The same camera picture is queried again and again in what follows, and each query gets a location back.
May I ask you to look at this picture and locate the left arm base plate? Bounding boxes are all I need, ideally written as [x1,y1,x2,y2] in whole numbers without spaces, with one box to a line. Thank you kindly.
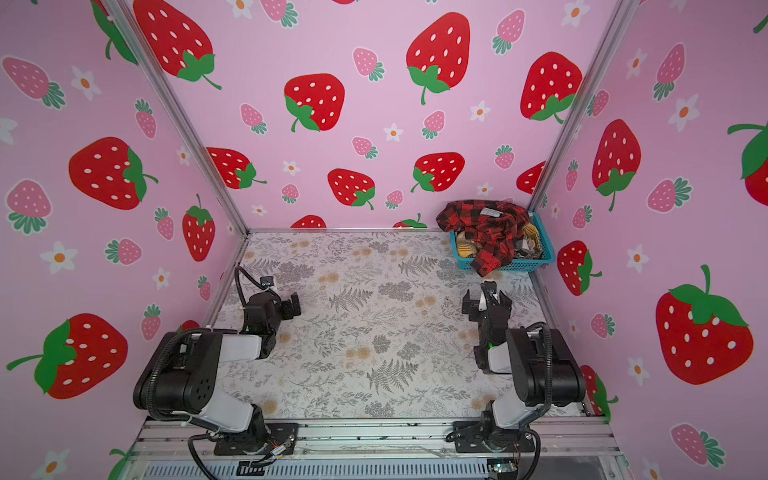
[214,422,300,457]

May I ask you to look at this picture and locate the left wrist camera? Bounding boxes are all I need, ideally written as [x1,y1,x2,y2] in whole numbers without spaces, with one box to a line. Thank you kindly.
[259,276,275,290]

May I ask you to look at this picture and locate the red black plaid shirt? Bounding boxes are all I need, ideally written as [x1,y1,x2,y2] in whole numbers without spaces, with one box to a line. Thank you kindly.
[436,199,530,277]

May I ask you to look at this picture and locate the right corner aluminium post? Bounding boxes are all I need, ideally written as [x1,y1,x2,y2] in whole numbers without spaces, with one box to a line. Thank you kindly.
[528,0,640,212]

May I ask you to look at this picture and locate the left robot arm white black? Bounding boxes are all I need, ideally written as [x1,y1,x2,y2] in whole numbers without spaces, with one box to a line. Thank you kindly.
[133,290,301,455]

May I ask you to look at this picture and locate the yellow plaid shirt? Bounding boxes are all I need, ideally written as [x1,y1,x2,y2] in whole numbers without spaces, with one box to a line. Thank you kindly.
[455,223,544,260]

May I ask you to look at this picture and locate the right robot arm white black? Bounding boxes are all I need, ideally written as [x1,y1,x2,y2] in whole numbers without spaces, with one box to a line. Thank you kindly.
[446,281,586,452]

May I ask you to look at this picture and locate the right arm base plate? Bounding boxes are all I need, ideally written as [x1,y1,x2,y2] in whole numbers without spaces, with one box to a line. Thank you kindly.
[446,420,536,453]

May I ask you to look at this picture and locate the left corner aluminium post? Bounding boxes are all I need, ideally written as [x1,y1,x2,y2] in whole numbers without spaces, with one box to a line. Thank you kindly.
[104,0,249,238]

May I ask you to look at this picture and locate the corner aluminium post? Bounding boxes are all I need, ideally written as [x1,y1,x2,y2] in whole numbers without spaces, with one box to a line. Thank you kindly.
[528,0,640,212]
[104,0,249,238]

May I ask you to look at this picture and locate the teal plastic basket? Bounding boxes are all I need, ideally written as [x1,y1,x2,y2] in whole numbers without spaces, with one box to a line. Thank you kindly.
[449,211,556,273]

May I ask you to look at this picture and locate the aluminium rail frame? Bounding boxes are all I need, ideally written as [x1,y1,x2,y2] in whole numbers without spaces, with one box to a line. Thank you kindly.
[119,416,631,480]

